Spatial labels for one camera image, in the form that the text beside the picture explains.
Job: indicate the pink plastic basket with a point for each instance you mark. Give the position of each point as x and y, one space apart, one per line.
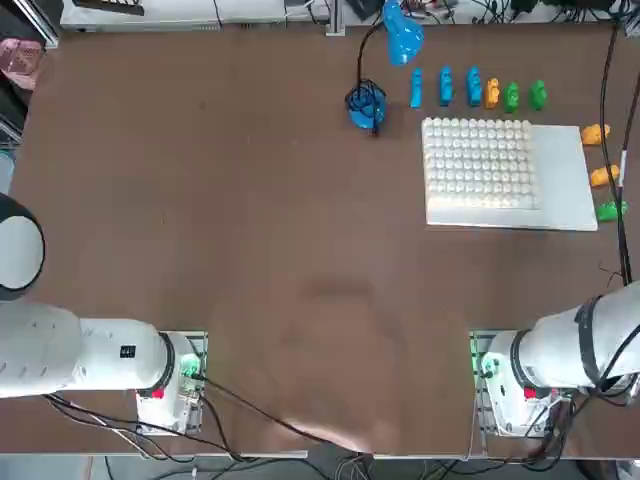
20 60

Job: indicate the white flat board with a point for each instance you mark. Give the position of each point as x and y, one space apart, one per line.
562 180

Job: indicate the white studded baseplate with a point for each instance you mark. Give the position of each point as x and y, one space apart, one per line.
475 165

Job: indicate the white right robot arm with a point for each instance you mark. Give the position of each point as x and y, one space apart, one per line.
550 350

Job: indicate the white long box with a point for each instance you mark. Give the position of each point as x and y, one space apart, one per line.
175 21

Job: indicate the black flat device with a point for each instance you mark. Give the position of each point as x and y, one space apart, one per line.
107 6

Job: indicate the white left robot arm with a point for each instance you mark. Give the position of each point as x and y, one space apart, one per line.
50 345

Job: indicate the blue three-stud block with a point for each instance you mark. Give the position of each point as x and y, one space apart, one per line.
473 87
415 90
446 87

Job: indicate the orange two-stud block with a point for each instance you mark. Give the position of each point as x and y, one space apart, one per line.
595 135
492 95
604 176

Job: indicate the green two-stud block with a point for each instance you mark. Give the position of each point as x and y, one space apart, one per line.
607 212
511 97
538 96

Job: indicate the aluminium profile post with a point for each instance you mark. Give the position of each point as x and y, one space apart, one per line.
335 20

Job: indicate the blue desk lamp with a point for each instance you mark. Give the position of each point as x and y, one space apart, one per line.
402 35

